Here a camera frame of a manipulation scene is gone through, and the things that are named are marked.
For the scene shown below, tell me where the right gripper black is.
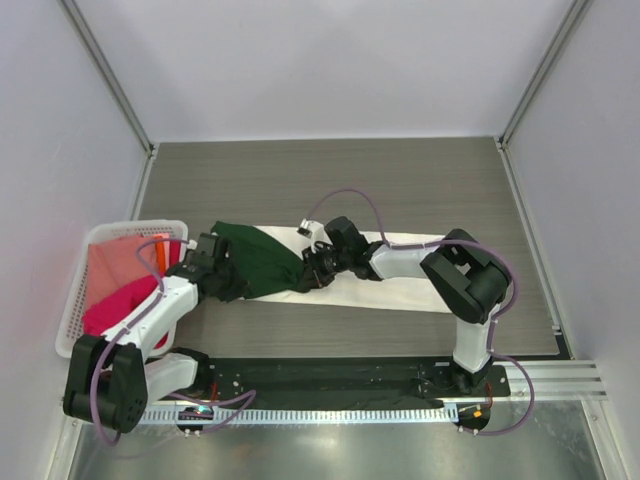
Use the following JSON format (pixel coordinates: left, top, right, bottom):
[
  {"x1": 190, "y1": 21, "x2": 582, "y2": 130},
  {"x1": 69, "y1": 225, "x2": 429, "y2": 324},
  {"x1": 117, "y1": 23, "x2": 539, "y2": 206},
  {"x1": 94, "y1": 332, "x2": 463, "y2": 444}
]
[{"x1": 299, "y1": 241, "x2": 352, "y2": 289}]

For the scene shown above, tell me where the white and green t shirt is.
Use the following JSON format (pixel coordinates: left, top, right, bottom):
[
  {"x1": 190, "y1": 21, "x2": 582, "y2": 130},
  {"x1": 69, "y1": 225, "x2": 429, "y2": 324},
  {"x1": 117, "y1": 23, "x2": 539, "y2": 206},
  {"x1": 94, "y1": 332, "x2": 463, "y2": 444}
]
[{"x1": 209, "y1": 220, "x2": 454, "y2": 315}]

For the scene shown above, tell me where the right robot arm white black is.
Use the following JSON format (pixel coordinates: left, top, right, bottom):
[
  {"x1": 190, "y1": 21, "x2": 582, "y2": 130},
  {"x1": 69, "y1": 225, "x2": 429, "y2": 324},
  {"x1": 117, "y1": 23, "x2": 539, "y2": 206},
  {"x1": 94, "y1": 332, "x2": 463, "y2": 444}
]
[{"x1": 302, "y1": 216, "x2": 515, "y2": 396}]

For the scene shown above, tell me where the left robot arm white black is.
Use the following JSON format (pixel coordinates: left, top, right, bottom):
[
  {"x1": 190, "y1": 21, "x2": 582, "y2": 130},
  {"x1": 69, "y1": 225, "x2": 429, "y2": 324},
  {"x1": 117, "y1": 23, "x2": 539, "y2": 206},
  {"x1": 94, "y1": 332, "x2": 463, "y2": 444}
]
[{"x1": 62, "y1": 234, "x2": 247, "y2": 435}]

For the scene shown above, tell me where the orange item in basket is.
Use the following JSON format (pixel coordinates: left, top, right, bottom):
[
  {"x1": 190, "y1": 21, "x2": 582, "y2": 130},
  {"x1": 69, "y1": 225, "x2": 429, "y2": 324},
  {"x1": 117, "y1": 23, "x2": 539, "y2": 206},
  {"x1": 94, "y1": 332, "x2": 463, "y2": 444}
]
[{"x1": 155, "y1": 238, "x2": 168, "y2": 274}]

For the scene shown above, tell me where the white plastic laundry basket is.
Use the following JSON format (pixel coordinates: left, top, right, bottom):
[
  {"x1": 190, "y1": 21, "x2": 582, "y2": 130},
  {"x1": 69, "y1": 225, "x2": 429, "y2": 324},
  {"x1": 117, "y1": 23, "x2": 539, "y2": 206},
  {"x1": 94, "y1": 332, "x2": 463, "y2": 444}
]
[{"x1": 55, "y1": 219, "x2": 189, "y2": 359}]

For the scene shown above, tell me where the salmon pink t shirt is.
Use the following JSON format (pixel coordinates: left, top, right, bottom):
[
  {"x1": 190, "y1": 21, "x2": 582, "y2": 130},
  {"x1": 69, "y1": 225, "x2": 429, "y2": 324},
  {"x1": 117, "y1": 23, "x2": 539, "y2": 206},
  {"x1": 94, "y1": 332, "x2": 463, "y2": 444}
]
[{"x1": 87, "y1": 235, "x2": 151, "y2": 286}]

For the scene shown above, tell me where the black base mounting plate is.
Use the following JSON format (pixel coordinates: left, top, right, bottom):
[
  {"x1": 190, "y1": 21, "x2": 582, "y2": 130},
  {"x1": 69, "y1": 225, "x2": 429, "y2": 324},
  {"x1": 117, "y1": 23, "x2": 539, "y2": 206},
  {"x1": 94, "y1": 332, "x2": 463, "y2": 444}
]
[{"x1": 153, "y1": 352, "x2": 510, "y2": 435}]

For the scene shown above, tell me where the magenta t shirt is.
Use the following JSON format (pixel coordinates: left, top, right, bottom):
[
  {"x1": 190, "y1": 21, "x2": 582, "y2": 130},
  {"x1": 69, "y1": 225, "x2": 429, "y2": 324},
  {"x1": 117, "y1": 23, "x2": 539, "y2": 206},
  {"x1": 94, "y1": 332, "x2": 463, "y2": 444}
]
[{"x1": 82, "y1": 275, "x2": 157, "y2": 335}]

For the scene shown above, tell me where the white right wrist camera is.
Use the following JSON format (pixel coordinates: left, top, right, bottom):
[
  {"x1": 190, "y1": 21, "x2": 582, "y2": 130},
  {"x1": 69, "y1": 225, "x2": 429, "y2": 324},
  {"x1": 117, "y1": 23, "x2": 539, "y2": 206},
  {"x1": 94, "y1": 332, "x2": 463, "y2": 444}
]
[{"x1": 297, "y1": 218, "x2": 325, "y2": 252}]

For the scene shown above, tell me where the slotted white cable duct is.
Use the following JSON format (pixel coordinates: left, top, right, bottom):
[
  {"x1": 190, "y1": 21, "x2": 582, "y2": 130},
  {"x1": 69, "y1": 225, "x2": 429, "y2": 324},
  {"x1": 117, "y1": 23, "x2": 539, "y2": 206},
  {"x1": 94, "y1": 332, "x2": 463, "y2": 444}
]
[{"x1": 138, "y1": 403, "x2": 459, "y2": 427}]

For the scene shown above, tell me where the left aluminium frame post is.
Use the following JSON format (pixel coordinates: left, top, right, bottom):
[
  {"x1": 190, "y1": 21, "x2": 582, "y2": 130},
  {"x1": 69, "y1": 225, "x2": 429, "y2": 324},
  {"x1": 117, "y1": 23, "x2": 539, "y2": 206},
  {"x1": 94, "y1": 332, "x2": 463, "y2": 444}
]
[{"x1": 58, "y1": 0, "x2": 154, "y2": 156}]

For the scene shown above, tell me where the aluminium frame post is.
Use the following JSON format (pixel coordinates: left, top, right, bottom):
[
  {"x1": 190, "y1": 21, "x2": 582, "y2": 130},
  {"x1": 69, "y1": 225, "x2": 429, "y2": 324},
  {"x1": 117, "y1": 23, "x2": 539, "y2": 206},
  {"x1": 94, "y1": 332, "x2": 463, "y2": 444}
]
[
  {"x1": 58, "y1": 0, "x2": 154, "y2": 156},
  {"x1": 496, "y1": 0, "x2": 592, "y2": 150}
]

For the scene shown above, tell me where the right aluminium frame post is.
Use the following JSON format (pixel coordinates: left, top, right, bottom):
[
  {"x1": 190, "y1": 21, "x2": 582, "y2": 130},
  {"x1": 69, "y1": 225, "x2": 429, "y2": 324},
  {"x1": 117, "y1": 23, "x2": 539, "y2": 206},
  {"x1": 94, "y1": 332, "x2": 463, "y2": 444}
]
[{"x1": 496, "y1": 0, "x2": 592, "y2": 150}]

